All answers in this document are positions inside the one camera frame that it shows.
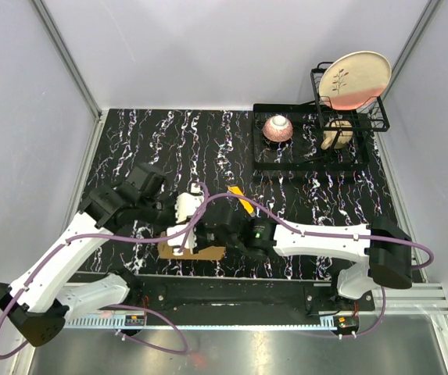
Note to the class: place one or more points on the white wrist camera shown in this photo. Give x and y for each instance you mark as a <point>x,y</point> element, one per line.
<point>182,241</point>
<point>188,202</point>

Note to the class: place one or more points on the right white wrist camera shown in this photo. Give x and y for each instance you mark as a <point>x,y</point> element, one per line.
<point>182,241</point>

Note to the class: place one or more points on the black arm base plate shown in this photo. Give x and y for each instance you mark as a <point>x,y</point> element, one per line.
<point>163,293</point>

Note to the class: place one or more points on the yellow black utility knife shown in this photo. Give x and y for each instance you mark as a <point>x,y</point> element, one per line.
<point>245,204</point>

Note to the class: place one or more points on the pink patterned bowl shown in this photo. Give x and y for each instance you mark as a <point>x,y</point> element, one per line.
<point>278,129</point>

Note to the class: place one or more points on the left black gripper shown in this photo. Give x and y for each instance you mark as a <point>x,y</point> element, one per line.
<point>172,200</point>

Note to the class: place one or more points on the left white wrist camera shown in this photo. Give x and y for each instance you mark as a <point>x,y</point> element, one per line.
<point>188,202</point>

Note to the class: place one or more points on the beige ceramic mug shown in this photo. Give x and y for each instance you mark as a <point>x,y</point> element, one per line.
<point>337,134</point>

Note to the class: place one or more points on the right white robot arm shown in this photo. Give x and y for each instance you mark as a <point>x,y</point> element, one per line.
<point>380,252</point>

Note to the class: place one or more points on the brown cardboard express box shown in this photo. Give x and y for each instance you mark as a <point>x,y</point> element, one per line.
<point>211,253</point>

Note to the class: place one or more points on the black wire dish rack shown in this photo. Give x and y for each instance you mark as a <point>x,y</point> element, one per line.
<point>311,122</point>

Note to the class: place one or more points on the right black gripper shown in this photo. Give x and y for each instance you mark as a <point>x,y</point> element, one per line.
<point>200,244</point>

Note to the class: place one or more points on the aluminium frame rail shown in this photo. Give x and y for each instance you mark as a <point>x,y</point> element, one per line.
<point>57,40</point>

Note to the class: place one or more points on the cream pink plate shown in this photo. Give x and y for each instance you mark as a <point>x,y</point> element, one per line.
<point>354,80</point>

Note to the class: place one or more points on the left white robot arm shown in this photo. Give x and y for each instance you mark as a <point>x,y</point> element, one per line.
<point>36,304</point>

